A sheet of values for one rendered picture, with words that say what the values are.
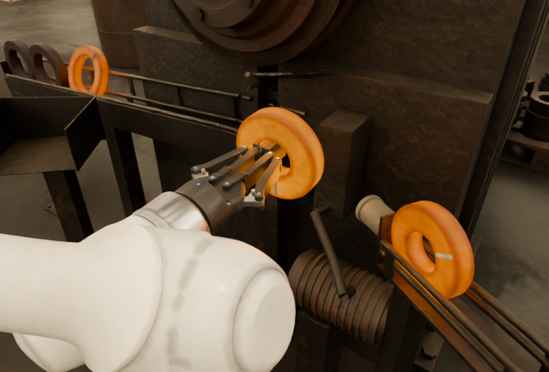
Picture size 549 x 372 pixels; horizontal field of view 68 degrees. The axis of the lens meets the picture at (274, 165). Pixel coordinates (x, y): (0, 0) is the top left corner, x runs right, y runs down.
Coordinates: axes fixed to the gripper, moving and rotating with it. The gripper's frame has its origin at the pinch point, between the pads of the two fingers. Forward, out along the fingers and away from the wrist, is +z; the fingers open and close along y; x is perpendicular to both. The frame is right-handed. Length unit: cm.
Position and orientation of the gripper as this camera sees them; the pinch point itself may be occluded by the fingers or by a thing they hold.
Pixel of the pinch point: (277, 145)
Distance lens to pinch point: 65.2
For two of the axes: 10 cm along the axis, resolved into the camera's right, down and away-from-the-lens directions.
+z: 5.6, -4.8, 6.7
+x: -0.3, -8.2, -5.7
